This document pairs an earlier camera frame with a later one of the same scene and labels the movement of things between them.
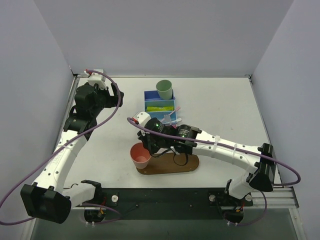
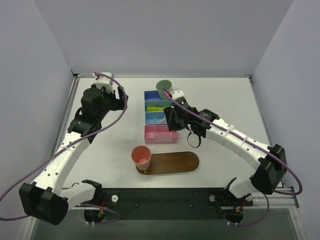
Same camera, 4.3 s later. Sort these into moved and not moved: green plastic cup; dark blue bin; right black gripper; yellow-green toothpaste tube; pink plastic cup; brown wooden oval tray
Moved: right black gripper; pink plastic cup
Not moved: dark blue bin; yellow-green toothpaste tube; brown wooden oval tray; green plastic cup
